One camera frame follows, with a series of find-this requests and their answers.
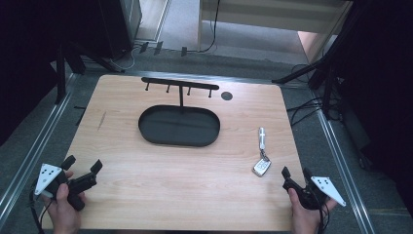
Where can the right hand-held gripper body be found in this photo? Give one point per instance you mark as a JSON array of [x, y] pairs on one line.
[[326, 188]]

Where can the metal frame rail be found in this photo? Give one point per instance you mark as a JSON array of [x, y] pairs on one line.
[[207, 76], [345, 175], [32, 152]]

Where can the dark cabinet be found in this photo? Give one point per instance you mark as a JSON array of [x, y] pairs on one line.
[[125, 22]]

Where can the black tripod stand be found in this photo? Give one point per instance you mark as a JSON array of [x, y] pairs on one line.
[[324, 65]]

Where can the person's right hand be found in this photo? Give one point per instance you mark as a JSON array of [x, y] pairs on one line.
[[303, 219]]

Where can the round black table hole cap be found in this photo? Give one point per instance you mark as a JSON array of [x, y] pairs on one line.
[[226, 96]]

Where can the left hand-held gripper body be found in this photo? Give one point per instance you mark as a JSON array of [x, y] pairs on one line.
[[48, 178]]

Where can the black stand with legs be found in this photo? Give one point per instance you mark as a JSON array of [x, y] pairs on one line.
[[60, 74]]

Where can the black key rack with tray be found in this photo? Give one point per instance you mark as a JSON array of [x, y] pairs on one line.
[[179, 126]]

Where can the small black floor bracket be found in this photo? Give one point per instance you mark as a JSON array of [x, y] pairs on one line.
[[143, 47], [184, 51], [158, 47]]

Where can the white wooden furniture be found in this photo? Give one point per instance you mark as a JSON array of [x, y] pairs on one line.
[[276, 16]]

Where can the person's left hand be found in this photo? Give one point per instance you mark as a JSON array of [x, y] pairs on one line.
[[64, 214]]

